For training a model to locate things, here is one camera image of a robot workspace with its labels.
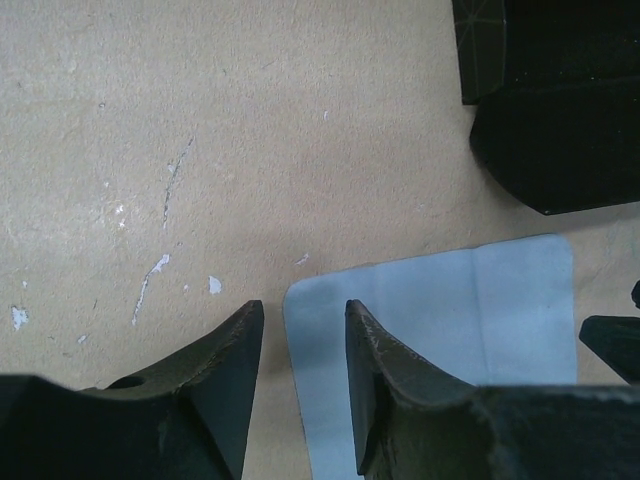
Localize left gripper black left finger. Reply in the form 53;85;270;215
1;300;264;479

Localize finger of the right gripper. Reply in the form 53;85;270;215
579;315;639;385

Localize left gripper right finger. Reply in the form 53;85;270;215
345;300;639;479

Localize blue cleaning cloth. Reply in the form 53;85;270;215
283;234;577;479

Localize black glasses case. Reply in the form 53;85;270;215
453;0;639;215

